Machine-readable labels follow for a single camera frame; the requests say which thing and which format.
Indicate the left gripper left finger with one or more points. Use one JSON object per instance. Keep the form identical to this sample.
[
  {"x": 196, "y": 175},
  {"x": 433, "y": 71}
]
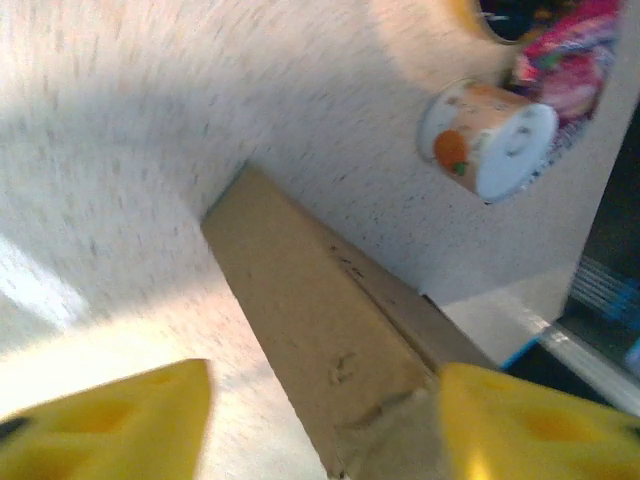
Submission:
[{"x": 110, "y": 430}]

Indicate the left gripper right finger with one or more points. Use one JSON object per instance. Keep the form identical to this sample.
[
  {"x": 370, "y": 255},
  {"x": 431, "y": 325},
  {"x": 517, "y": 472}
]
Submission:
[{"x": 530, "y": 430}]

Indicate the brown cardboard paper box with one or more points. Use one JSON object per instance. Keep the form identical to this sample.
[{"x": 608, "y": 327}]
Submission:
[{"x": 320, "y": 320}]

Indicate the small tin can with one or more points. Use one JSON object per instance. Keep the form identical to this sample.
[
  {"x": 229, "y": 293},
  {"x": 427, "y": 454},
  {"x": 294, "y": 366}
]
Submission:
[{"x": 480, "y": 135}]

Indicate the purple Fox's candy bag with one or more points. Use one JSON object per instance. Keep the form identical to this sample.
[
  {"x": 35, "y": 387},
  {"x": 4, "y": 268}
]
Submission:
[{"x": 575, "y": 90}]

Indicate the aluminium enclosure frame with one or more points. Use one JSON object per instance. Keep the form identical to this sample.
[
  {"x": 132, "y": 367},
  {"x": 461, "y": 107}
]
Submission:
[{"x": 590, "y": 355}]

